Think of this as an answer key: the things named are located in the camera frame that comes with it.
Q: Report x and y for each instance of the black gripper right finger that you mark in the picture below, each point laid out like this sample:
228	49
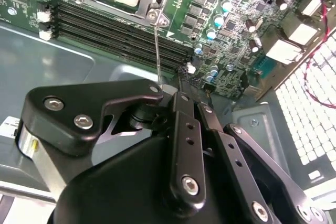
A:
235	154

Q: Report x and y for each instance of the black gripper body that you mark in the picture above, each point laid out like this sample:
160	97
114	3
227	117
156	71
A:
118	195

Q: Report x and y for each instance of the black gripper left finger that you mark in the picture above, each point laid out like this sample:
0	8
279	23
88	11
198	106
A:
65	108

